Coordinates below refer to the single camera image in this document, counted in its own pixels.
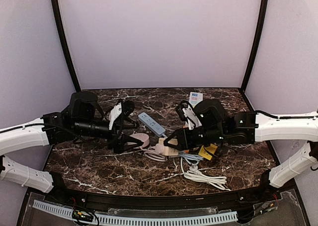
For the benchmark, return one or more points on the small blue-white power strip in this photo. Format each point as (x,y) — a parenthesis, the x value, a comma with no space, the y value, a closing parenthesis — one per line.
(153,125)

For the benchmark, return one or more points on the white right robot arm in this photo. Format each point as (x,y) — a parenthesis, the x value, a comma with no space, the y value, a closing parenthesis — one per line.
(256,126)

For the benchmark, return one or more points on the long white power strip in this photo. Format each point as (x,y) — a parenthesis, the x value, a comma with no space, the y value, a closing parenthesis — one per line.
(195,98)

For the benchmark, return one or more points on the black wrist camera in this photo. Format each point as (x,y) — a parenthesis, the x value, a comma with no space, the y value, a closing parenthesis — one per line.
(82,105)
(210,112)

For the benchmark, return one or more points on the beige cube socket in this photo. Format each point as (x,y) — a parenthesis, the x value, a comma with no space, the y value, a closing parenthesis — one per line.
(165,150)

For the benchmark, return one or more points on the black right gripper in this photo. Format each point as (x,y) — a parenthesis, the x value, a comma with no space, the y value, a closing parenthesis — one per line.
(183,138)

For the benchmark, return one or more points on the black front rail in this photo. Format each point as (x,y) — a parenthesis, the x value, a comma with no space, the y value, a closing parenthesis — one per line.
(240,199)

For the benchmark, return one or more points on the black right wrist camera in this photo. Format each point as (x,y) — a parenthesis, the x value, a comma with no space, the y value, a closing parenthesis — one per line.
(210,112)

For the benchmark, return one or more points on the white slotted cable duct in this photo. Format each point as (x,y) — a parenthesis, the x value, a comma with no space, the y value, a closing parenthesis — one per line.
(120,218)

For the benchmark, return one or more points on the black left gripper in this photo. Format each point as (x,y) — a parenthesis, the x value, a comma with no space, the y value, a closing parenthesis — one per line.
(117,140)

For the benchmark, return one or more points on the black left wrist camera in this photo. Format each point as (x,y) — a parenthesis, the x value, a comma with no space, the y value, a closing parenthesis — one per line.
(82,105)

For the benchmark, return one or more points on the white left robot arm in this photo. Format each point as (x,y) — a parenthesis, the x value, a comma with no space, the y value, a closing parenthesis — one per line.
(31,135)

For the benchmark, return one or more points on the yellow cube socket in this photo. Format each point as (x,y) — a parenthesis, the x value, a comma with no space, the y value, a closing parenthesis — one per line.
(207,152)

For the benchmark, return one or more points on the pink round socket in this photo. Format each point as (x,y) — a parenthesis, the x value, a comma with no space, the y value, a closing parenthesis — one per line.
(143,138)

